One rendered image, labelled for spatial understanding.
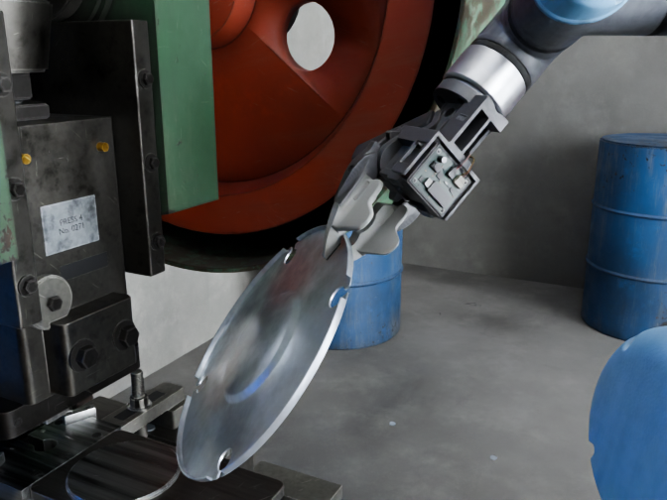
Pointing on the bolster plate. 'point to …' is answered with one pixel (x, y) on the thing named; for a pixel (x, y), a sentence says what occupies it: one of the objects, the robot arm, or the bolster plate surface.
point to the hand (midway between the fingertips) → (333, 250)
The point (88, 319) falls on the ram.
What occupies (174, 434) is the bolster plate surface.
